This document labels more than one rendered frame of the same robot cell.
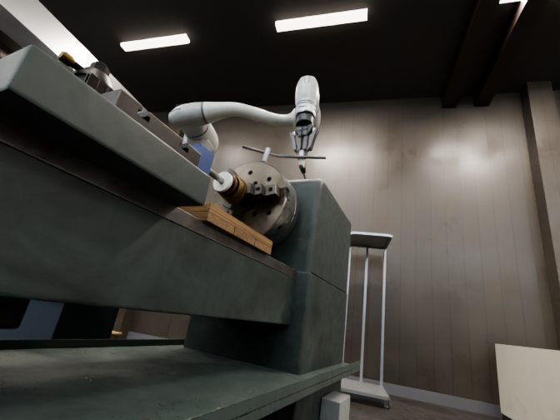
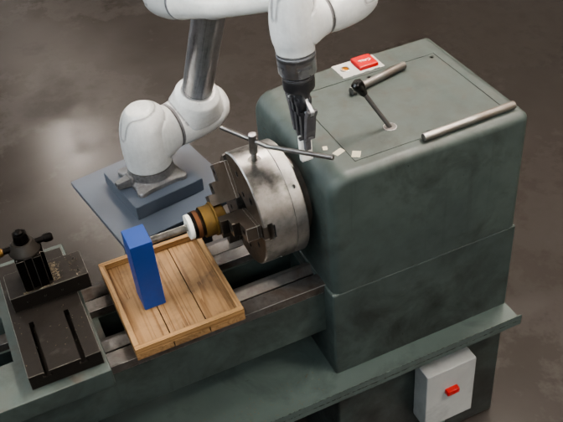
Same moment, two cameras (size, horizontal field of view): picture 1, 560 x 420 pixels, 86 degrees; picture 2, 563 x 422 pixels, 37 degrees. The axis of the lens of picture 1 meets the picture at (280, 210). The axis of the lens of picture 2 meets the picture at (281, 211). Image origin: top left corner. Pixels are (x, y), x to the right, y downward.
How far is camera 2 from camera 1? 2.13 m
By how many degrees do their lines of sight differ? 71
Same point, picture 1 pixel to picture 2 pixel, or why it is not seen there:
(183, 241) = (127, 375)
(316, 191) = (327, 203)
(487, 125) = not seen: outside the picture
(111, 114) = (31, 406)
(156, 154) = (64, 396)
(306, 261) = (330, 281)
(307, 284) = (332, 306)
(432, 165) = not seen: outside the picture
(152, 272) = (114, 399)
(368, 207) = not seen: outside the picture
